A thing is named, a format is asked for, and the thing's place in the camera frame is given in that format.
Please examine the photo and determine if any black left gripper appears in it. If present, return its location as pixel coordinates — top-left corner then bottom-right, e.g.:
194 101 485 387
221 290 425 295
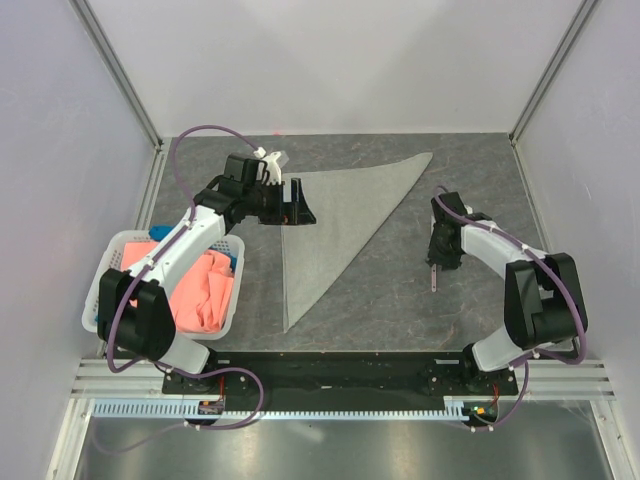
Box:
243 179 315 227

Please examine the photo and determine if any grey cloth napkin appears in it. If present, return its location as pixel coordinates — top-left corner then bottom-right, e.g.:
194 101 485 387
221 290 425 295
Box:
281 152 433 331

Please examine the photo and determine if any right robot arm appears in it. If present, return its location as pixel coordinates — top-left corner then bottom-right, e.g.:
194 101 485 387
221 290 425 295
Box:
427 187 588 394

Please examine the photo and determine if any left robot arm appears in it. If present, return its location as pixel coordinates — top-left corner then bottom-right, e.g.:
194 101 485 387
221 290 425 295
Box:
97 151 316 393

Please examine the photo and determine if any orange cloth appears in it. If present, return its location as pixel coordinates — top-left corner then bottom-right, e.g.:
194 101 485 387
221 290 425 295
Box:
119 241 236 335

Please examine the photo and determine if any blue cloth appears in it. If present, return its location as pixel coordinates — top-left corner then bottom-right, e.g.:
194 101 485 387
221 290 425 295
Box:
81 226 245 339

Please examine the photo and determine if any white plastic basket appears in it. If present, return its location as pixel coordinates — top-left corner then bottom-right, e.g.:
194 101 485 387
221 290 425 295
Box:
81 226 245 340

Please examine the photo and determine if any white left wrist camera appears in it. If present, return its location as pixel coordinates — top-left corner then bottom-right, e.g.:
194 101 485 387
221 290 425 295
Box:
253 147 289 185

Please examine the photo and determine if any aluminium frame post left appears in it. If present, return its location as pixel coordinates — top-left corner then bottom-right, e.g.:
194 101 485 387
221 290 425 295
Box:
67 0 166 151

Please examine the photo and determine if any aluminium frame post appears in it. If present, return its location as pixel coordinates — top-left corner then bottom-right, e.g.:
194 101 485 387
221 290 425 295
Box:
508 0 601 146
67 0 166 151

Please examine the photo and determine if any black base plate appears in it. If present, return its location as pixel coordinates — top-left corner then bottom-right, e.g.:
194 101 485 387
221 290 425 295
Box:
162 351 518 410

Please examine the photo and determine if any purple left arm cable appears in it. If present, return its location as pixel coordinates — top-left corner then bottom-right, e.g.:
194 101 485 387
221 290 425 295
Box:
104 124 266 376

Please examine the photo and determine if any white slotted cable duct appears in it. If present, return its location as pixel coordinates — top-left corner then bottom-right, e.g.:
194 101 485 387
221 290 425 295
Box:
92 397 498 421

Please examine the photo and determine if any aluminium frame post right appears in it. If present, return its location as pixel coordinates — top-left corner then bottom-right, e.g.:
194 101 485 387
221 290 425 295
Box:
508 0 601 146

